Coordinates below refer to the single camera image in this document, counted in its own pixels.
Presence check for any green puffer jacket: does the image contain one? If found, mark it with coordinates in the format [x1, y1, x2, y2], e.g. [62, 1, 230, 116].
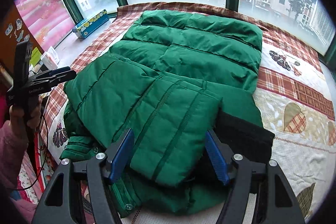
[61, 10, 274, 218]

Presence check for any person's left hand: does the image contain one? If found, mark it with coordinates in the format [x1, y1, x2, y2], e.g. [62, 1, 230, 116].
[9, 96, 42, 136]

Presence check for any orange wooden cabinet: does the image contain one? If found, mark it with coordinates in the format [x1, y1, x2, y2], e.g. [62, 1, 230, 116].
[0, 3, 44, 76]

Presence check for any blue tissue box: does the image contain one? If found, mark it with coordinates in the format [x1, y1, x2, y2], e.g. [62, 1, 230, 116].
[72, 9, 109, 39]

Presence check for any pink floral curtain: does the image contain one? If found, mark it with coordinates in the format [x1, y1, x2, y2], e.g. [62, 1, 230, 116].
[15, 0, 75, 51]

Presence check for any pink fleece left sleeve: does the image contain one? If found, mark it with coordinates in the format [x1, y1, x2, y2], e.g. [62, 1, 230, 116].
[0, 121, 29, 189]

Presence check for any red plaid patchwork quilt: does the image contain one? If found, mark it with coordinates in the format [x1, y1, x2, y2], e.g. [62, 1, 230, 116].
[39, 1, 336, 224]

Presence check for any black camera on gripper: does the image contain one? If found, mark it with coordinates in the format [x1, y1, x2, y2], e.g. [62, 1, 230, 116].
[13, 41, 33, 86]

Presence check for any black cable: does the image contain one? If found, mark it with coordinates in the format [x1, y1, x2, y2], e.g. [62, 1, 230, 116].
[10, 113, 51, 192]

